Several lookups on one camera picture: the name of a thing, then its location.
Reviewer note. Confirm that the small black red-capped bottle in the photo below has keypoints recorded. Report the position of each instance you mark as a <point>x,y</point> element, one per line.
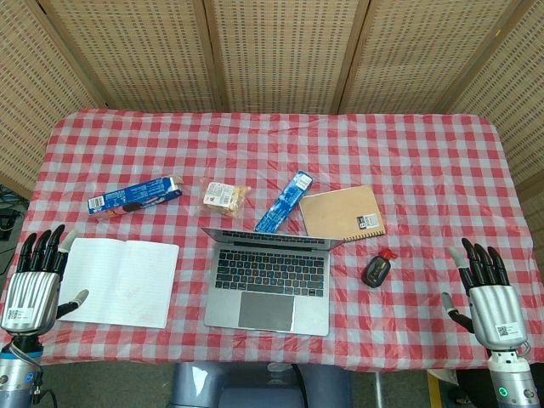
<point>377,270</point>

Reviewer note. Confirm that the open white lined notebook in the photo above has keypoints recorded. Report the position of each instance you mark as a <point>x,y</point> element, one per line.
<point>117,282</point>

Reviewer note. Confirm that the brown spiral notebook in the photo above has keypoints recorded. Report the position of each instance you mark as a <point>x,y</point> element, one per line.
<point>342,214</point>

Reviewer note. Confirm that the red white checkered tablecloth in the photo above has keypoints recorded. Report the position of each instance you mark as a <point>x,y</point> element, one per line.
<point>263,157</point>

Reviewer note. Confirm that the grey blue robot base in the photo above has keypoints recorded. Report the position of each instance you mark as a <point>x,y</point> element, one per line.
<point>259,387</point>

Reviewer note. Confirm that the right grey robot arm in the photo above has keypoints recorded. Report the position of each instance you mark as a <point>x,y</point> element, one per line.
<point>510,378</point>

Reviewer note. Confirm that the woven bamboo folding screen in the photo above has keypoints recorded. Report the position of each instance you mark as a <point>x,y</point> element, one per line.
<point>272,51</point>

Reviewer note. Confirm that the silver laptop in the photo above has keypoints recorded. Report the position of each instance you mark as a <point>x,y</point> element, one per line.
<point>268,285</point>

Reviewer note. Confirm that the blue cookie box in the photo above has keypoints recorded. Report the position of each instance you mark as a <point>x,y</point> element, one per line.
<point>134,197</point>

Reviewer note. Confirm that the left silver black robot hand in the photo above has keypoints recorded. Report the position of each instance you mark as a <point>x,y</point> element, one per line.
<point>30,293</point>

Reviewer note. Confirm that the clear bag of snacks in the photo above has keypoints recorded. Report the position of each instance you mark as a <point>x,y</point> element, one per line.
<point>223,199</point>

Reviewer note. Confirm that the long blue snack box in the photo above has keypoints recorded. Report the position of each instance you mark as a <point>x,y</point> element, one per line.
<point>284,207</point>

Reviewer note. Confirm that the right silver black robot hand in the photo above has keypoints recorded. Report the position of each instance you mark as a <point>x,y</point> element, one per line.
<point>497,306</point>

